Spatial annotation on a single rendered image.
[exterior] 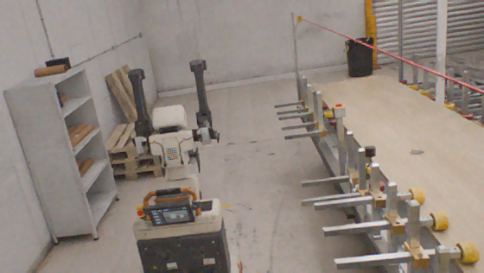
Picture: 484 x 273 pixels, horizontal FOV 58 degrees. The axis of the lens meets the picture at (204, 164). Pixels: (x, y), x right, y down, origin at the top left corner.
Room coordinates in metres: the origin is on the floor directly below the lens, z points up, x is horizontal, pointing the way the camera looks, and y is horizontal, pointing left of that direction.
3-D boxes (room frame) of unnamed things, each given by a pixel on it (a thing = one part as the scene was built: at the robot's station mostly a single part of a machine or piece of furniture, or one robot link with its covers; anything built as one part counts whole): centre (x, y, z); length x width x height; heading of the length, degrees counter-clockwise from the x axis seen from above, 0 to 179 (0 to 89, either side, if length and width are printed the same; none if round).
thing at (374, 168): (1.94, -0.82, 0.89); 0.04 x 0.04 x 0.48; 83
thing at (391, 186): (1.69, -0.79, 0.89); 0.04 x 0.04 x 0.48; 83
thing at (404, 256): (1.41, -0.69, 0.95); 0.50 x 0.04 x 0.04; 83
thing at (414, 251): (1.42, -0.75, 0.95); 0.14 x 0.06 x 0.05; 173
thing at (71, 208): (4.24, 1.31, 0.78); 0.90 x 0.45 x 1.55; 173
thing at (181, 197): (2.46, 0.22, 0.87); 0.23 x 0.15 x 0.11; 82
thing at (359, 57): (8.83, -3.48, 0.36); 0.59 x 0.58 x 0.73; 173
